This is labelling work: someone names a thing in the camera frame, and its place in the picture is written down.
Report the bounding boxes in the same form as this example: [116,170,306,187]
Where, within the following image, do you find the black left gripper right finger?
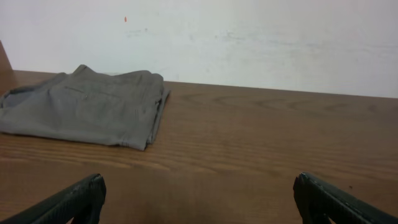
[293,172,397,224]

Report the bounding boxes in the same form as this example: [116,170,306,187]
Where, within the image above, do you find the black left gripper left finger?
[1,174,106,224]

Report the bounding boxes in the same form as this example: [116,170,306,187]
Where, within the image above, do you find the folded grey shorts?
[1,65,170,151]

